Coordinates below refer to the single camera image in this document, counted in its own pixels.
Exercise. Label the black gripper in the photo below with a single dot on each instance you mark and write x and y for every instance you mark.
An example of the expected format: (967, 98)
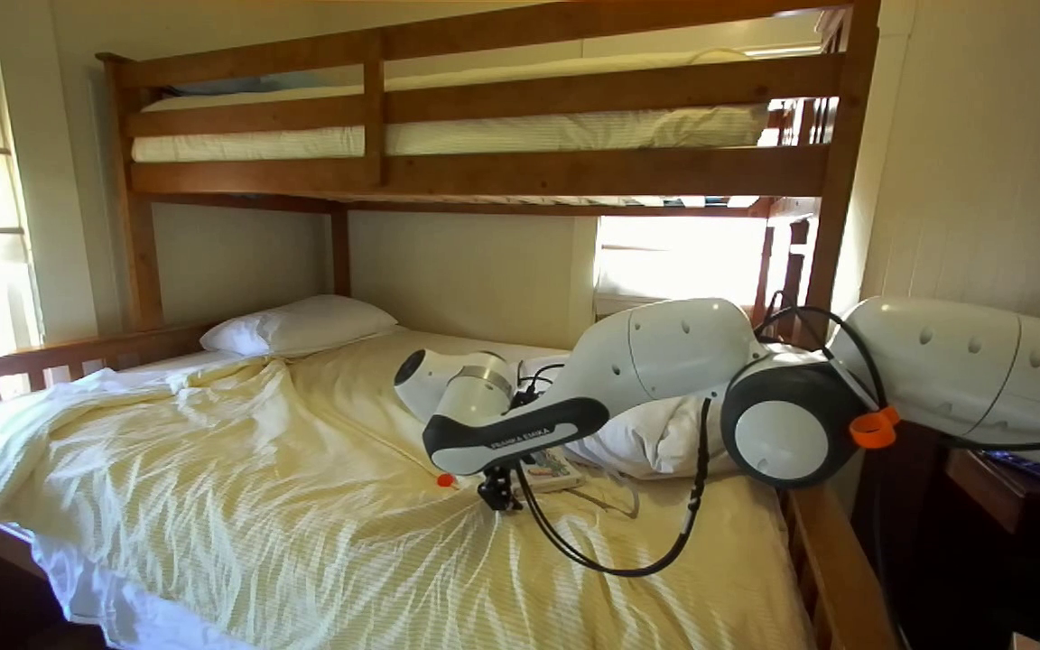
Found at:
(500, 479)

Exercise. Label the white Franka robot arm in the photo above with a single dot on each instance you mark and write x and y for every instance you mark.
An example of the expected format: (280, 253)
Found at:
(665, 349)

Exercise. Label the rumpled white pillow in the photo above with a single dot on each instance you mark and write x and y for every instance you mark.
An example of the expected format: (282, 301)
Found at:
(650, 438)

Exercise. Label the smooth white pillow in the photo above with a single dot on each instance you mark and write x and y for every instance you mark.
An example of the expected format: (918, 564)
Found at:
(298, 328)

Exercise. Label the pale yellow bedspread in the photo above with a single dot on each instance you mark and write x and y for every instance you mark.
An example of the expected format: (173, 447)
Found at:
(306, 530)

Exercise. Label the small bright window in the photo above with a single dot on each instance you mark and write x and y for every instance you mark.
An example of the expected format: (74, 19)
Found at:
(677, 259)

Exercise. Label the bunk mattress with pale sheet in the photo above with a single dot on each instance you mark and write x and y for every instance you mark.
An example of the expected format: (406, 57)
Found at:
(542, 131)

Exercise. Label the white bed sheet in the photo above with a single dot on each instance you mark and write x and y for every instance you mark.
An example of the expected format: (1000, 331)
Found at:
(126, 614)

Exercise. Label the dark wooden desk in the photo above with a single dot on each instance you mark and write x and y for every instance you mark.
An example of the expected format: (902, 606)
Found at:
(967, 564)

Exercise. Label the wooden bunk bed frame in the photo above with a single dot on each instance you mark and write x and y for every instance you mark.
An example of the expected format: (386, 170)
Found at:
(542, 170)

